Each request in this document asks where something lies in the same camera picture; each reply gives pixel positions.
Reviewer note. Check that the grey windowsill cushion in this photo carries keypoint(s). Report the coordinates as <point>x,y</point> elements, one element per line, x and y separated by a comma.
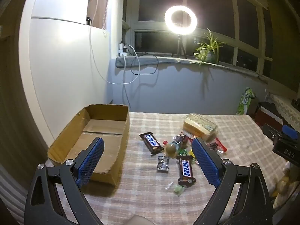
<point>145,62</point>

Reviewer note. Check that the dark red furniture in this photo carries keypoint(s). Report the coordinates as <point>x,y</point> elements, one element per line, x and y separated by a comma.
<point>267,114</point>

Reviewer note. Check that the round brown candy ball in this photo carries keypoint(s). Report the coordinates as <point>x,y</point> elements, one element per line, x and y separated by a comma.
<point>171,150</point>

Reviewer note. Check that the yellow snack packet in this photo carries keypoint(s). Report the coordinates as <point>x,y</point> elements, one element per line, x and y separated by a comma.
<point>191,155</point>

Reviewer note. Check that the green snack packet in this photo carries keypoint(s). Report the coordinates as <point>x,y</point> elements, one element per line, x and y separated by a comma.
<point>181,150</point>

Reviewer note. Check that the small silver dark snack packet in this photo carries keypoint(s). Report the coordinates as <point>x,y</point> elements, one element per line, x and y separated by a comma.
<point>163,164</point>

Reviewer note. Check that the plaid blanket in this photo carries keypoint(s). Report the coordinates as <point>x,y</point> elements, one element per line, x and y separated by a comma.
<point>145,187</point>

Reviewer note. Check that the packaged sandwich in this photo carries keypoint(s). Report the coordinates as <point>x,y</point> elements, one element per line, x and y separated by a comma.
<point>200,126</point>

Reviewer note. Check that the yellow plush toy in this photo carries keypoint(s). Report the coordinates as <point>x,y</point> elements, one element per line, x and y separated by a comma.
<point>283,182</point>

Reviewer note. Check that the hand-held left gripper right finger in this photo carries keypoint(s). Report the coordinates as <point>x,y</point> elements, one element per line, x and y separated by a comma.
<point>206,164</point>

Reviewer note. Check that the window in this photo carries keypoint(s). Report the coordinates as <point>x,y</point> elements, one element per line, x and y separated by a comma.
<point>159,2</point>

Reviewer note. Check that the lace cloth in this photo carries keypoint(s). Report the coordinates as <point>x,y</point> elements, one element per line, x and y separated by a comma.
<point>286,107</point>

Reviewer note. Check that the white wardrobe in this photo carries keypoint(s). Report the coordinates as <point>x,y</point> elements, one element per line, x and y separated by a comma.
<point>63,75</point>

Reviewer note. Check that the white power strip with chargers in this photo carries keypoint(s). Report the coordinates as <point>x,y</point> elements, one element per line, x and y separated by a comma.
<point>122,49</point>

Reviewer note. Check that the cardboard box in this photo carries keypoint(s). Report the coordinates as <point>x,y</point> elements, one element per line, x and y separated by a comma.
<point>105,126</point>

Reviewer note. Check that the green printed bag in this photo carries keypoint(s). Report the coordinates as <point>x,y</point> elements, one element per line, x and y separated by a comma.
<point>246,100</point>

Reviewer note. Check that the small black object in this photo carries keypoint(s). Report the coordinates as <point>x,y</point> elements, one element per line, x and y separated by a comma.
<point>88,21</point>

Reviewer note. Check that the brown chocolate bar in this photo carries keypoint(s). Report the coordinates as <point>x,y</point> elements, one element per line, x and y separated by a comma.
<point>185,170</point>
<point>151,143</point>

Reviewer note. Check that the potted spider plant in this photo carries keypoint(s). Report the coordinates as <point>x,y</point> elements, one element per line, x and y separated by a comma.
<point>209,51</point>

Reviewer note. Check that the black tripod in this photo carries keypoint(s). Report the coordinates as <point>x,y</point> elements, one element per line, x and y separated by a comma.
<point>179,44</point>

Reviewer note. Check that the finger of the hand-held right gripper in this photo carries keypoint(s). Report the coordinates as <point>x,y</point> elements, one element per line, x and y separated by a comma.
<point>290,133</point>

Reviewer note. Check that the green candy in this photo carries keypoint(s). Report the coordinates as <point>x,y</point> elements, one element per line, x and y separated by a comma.
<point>178,189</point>

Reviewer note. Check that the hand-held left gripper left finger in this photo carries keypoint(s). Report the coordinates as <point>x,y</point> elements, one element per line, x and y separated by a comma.
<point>90,164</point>

